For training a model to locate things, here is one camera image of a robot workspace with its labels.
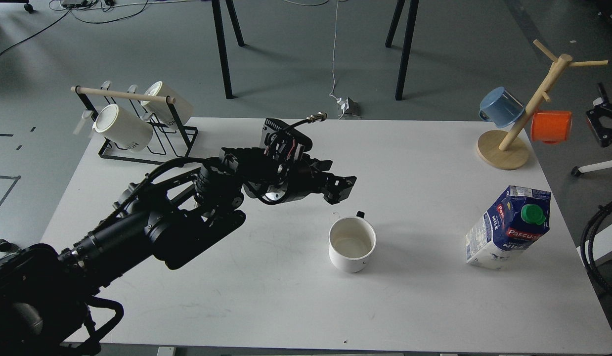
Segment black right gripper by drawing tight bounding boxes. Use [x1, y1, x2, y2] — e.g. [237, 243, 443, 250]
[585, 82, 612, 148]

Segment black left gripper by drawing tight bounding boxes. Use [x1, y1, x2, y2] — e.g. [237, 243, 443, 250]
[241, 118, 356, 205]

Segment white smiley face mug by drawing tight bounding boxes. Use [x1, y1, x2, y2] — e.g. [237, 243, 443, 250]
[328, 211, 377, 273]

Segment blue Pascual milk carton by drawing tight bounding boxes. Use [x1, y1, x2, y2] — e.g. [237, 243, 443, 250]
[465, 185, 552, 270]

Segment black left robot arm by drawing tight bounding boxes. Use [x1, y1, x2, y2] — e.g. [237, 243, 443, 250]
[0, 119, 356, 356]

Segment orange hanging cup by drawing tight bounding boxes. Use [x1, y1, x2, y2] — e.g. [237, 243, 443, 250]
[530, 110, 572, 144]

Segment blue hanging cup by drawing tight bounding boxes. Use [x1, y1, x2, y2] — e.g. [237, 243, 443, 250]
[479, 87, 525, 128]

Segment grey floor plug adapter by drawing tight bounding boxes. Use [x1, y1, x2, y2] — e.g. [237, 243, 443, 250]
[336, 97, 360, 119]

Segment wooden mug tree stand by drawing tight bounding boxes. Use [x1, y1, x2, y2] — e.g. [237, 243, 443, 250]
[477, 39, 609, 171]

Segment black table legs right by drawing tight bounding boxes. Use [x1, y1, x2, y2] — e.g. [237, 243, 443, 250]
[385, 0, 420, 101]

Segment black table legs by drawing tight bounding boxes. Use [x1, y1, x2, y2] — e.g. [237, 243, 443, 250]
[385, 0, 420, 101]
[211, 0, 246, 99]

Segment white mug rear on rack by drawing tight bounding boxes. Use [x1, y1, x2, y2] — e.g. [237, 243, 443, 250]
[140, 80, 194, 127]

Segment white mug on rack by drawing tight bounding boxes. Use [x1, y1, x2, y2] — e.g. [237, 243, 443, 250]
[140, 80, 194, 127]
[92, 104, 154, 152]

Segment black table legs left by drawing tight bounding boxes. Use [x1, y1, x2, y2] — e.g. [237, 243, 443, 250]
[211, 0, 246, 99]

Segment white mug front on rack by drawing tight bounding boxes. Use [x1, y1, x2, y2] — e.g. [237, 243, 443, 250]
[92, 104, 154, 152]

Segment white cable on floor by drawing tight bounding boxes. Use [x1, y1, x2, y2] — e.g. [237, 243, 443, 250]
[284, 0, 347, 120]

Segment black corrugated cable right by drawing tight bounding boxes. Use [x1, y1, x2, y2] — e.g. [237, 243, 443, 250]
[580, 195, 612, 302]

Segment black wire mug rack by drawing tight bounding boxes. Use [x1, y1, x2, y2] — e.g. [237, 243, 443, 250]
[71, 81, 198, 165]

